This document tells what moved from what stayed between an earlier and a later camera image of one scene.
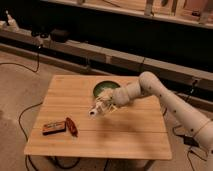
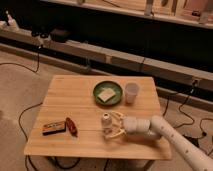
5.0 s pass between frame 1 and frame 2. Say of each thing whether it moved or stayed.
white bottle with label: moved
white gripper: moved
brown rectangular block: stayed
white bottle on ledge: stayed
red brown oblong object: stayed
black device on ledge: stayed
